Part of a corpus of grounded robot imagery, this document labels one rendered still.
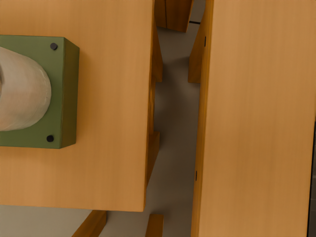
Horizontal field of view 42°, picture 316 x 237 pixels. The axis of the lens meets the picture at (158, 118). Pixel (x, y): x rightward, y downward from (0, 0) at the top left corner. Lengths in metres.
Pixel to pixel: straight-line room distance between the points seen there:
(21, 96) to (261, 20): 0.31
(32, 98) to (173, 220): 1.08
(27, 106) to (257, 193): 0.30
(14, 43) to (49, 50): 0.04
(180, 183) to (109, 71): 0.91
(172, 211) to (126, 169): 0.89
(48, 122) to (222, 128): 0.22
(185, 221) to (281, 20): 1.03
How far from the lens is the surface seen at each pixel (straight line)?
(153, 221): 1.38
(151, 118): 1.20
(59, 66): 0.52
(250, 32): 0.55
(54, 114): 0.52
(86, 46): 0.60
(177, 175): 1.45
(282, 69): 0.55
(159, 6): 1.19
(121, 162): 0.59
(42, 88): 0.49
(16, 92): 0.42
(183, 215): 1.48
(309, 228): 0.58
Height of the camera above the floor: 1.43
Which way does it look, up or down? 88 degrees down
